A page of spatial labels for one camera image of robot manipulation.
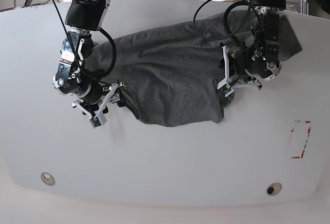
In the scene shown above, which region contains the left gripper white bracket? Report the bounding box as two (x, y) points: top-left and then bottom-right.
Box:
(217, 42), (262, 90)

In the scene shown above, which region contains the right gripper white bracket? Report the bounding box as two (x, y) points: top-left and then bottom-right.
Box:
(72, 82), (127, 121)

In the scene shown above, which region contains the grey T-shirt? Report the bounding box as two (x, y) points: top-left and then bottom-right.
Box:
(86, 9), (304, 127)

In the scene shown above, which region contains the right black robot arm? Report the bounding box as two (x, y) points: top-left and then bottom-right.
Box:
(53, 0), (123, 128)

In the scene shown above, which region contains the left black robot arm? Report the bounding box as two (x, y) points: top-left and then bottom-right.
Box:
(217, 0), (286, 96)

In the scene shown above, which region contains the red tape rectangle marking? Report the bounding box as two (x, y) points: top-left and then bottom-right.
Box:
(288, 120), (312, 159)

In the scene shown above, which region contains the left round table grommet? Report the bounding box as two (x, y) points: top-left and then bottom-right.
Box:
(41, 173), (56, 186)

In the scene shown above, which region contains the round table grommet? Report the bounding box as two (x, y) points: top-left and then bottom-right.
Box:
(266, 182), (282, 196)
(41, 173), (56, 186)

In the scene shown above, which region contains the right round table grommet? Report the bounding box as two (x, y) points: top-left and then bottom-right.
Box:
(266, 182), (282, 196)

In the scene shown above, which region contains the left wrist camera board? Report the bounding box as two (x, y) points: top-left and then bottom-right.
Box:
(220, 84), (234, 97)

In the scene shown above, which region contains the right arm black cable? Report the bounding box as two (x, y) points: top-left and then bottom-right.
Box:
(40, 0), (117, 80)

